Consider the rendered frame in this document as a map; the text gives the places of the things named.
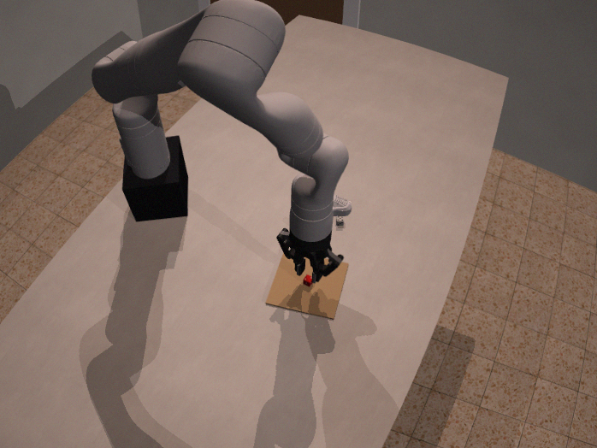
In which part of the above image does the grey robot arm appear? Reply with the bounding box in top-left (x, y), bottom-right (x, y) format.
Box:
top-left (92, 0), bottom-right (352, 242)

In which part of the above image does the tan square mat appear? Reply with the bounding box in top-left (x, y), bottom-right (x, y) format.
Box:
top-left (266, 252), bottom-right (349, 320)

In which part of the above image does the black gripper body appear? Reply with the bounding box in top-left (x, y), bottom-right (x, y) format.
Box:
top-left (288, 230), bottom-right (332, 261)

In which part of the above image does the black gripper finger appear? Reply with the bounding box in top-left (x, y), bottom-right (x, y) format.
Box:
top-left (308, 249), bottom-right (344, 284)
top-left (276, 228), bottom-right (305, 276)

